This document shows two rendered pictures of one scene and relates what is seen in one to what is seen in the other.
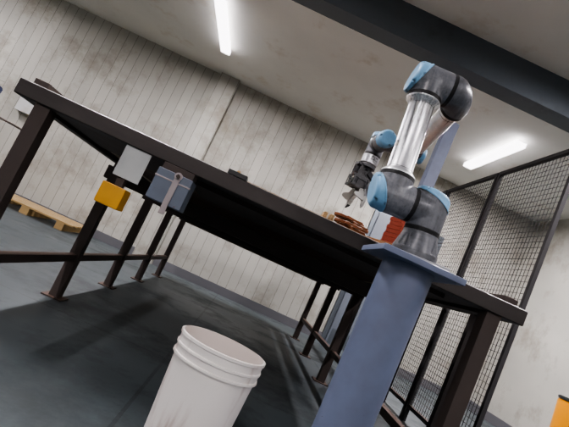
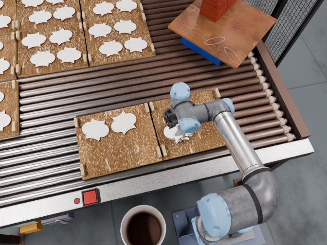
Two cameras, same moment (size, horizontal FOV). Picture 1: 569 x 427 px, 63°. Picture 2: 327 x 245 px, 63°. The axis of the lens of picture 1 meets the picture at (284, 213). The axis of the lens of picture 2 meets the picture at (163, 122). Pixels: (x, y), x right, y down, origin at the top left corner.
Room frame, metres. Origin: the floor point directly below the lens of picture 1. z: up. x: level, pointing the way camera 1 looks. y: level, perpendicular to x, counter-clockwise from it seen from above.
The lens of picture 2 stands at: (1.45, -0.03, 2.26)
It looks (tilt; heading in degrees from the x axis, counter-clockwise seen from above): 64 degrees down; 343
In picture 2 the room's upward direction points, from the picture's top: 5 degrees clockwise
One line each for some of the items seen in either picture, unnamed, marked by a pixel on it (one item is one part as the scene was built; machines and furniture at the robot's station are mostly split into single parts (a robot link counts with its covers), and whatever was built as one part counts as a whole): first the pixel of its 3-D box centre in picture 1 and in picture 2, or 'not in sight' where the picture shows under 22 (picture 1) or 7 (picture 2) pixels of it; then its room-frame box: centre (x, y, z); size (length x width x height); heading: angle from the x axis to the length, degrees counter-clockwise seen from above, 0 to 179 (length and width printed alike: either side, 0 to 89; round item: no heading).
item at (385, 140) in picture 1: (387, 141); (191, 116); (1.87, -0.27, 1.34); 0.11 x 0.11 x 0.08; 4
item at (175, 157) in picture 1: (275, 205); (126, 189); (1.74, 0.04, 0.88); 2.08 x 0.09 x 0.06; 92
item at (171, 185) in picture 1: (170, 191); (58, 213); (1.72, 0.42, 0.77); 0.14 x 0.11 x 0.18; 92
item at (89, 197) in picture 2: not in sight; (90, 197); (1.73, 0.22, 0.92); 0.06 x 0.06 x 0.01; 2
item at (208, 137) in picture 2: not in sight; (191, 122); (2.03, -0.37, 0.93); 0.41 x 0.35 x 0.02; 93
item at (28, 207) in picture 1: (37, 212); not in sight; (6.23, 2.97, 0.06); 1.26 x 0.86 x 0.11; 92
